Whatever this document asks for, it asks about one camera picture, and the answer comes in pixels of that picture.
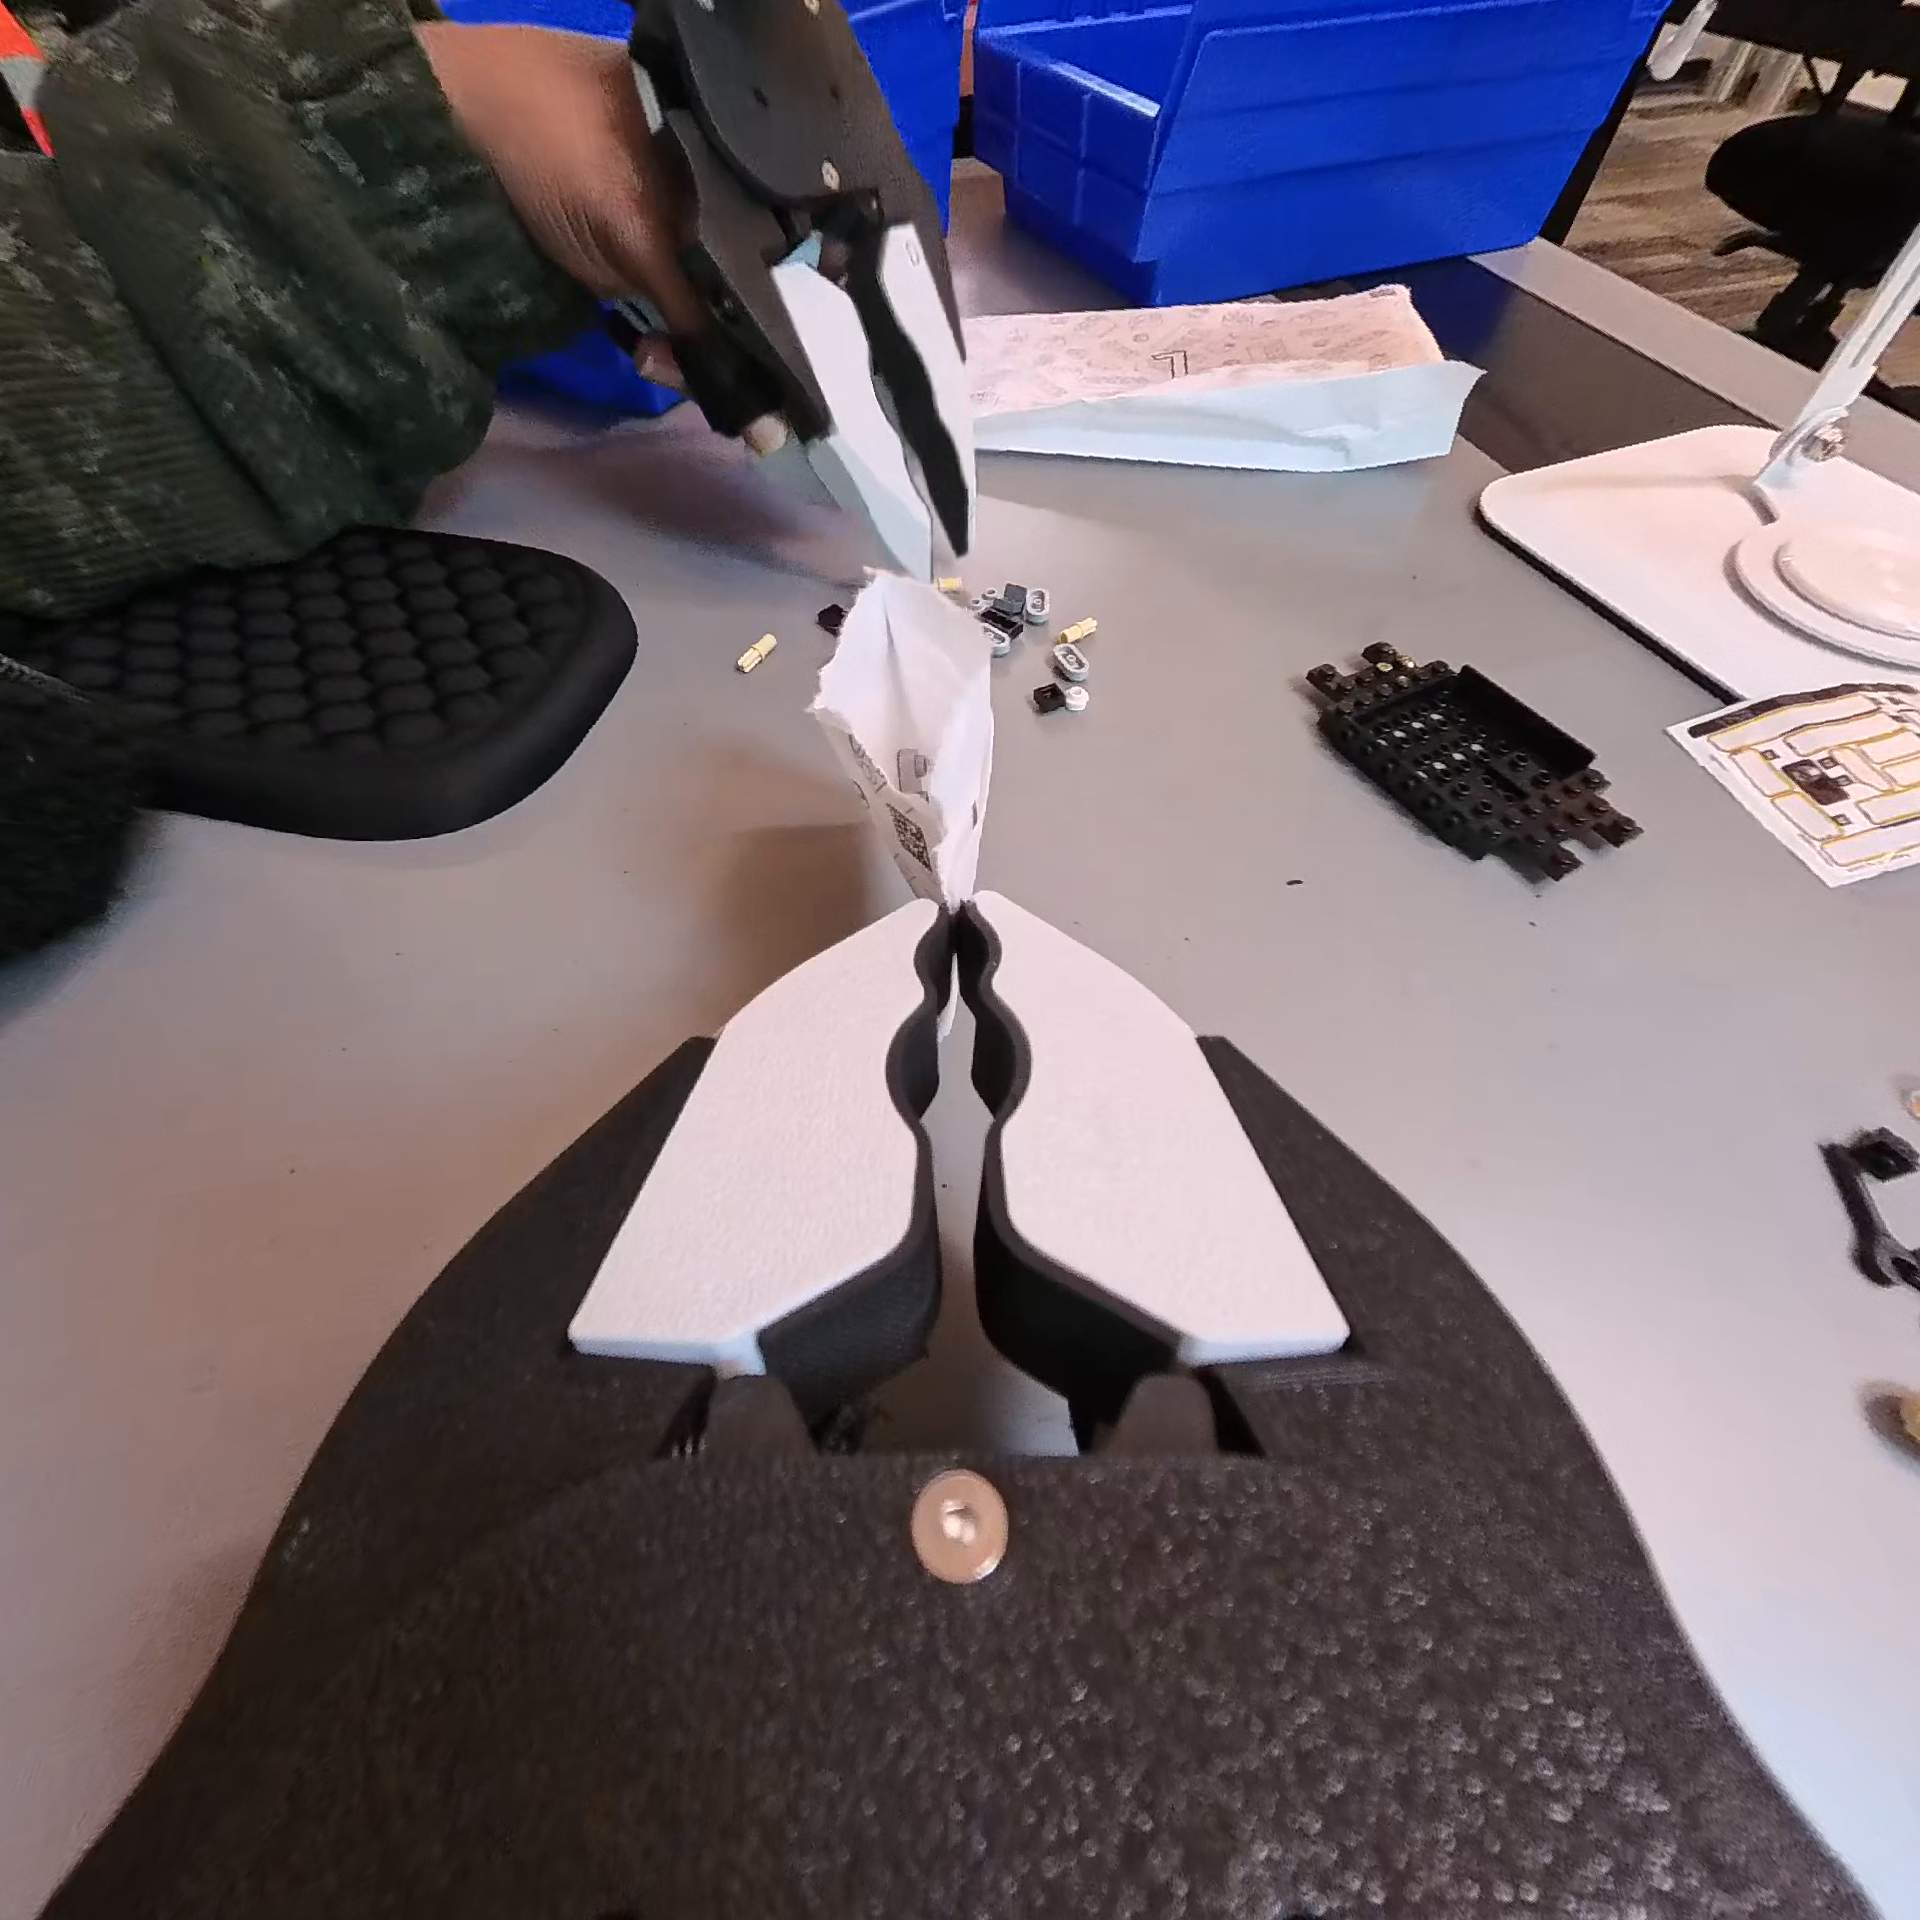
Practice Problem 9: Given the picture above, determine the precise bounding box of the cluster of grey tan bricks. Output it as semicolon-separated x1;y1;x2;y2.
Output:
739;576;1102;719

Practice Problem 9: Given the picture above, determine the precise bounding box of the cluster of black yellow bricks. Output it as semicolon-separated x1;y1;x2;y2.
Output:
1820;1080;1920;1295

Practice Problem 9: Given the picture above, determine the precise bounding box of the opened printed paper bag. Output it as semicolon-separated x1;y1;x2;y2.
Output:
962;289;1485;476

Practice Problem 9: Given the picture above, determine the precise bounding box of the black honeycomb cushion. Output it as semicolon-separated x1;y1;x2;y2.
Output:
0;526;641;841

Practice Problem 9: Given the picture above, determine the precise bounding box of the yellow black sticker sheet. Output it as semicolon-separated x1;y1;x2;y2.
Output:
1667;685;1920;888

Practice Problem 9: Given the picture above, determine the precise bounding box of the white book stand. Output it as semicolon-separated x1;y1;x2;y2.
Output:
1476;224;1920;706

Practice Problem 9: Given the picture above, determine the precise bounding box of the small white paper bag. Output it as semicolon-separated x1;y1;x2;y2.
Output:
810;571;994;1041

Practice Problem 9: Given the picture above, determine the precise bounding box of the person's left hand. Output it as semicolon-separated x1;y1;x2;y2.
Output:
414;18;706;392

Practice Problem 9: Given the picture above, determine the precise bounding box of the black toy chassis plate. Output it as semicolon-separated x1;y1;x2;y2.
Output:
1308;646;1643;881

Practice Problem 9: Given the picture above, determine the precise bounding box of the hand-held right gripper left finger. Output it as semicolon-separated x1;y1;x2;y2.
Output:
571;897;962;1452

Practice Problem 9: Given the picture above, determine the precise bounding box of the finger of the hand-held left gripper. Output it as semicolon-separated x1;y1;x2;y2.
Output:
766;240;947;586
848;224;978;561

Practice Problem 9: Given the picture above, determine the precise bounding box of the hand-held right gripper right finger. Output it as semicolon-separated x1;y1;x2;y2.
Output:
954;888;1352;1452

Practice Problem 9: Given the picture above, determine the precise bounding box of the person's left forearm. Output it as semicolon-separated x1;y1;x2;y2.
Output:
0;0;602;618

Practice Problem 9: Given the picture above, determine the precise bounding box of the grey desk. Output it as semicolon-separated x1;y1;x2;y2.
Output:
0;158;1920;1920

